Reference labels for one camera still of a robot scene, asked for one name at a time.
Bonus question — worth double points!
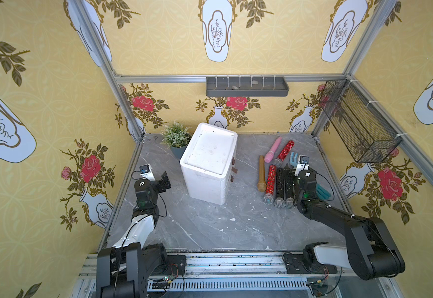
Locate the teal gardening glove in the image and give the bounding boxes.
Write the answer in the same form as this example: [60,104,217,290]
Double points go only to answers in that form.
[316,184,332,201]

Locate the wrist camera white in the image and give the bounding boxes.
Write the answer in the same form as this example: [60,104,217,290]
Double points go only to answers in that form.
[139,164,156,181]
[295,155,309,176]

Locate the pink microphone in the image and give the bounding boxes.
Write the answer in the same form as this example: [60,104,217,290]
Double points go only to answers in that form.
[264,137,282,163]

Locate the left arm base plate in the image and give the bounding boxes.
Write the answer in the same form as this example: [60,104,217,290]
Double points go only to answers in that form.
[149,255,187,276]

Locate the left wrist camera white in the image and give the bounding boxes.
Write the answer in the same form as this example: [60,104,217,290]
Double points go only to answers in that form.
[139,164,156,181]

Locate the light blue garden fork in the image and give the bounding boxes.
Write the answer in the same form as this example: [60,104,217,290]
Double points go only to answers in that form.
[288,151,299,169]

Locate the white three-drawer cabinet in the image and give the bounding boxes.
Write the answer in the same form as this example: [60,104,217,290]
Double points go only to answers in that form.
[180,123,237,205]

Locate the red glitter microphone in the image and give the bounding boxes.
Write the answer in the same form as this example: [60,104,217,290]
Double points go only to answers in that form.
[263,165,277,205]
[272,140,295,168]

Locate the black wire mesh basket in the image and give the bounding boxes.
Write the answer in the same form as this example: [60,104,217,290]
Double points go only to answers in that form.
[319,79,402,163]

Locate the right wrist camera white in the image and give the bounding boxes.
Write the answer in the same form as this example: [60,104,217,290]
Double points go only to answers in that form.
[295,155,309,176]

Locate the grey wall shelf tray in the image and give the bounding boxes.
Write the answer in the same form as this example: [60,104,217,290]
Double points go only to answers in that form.
[205,75,290,98]

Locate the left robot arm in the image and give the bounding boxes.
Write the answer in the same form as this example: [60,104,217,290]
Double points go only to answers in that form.
[96,172,171,298]

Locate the black microphone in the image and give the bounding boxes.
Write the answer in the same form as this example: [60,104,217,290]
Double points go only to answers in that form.
[274,168,285,209]
[284,168,295,209]

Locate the small green potted plant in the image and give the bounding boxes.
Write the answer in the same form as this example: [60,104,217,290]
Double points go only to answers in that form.
[161,122,191,160]

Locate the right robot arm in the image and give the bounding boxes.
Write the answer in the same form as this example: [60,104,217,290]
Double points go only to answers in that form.
[295,168,406,281]

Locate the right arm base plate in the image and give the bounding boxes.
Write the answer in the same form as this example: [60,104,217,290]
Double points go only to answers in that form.
[282,252,339,275]

